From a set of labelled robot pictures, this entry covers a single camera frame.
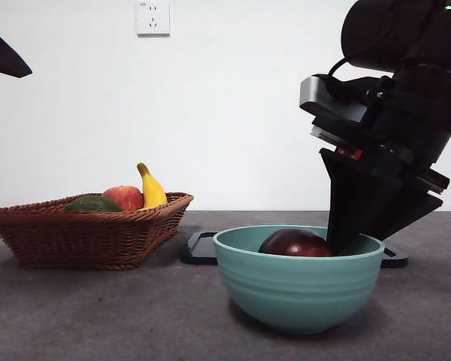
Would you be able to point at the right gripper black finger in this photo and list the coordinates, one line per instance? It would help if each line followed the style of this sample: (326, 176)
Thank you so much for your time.
(406, 210)
(353, 199)

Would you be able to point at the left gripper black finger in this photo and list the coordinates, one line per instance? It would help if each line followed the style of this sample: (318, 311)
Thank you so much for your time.
(3, 60)

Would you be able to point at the dark purple plum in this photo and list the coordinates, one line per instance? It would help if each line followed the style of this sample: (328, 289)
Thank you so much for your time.
(295, 244)

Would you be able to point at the teal ribbed bowl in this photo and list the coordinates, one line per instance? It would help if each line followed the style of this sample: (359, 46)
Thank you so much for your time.
(297, 293)

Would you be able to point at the black rectangular tray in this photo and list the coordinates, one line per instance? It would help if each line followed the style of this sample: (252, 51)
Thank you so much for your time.
(199, 252)

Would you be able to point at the green avocado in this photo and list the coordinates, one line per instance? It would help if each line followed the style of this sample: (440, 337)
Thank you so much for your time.
(94, 205)

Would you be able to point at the red yellow apple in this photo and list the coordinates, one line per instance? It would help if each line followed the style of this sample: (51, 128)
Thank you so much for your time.
(126, 197)

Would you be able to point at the brown wicker basket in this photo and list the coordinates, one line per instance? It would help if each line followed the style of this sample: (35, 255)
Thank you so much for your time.
(79, 240)

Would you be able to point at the yellow banana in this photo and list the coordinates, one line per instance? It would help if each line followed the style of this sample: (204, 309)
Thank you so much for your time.
(152, 192)

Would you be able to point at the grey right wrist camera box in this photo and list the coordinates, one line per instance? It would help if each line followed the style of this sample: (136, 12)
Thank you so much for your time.
(315, 94)

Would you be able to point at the white wall socket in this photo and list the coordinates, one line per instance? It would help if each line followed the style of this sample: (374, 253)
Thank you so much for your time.
(153, 19)

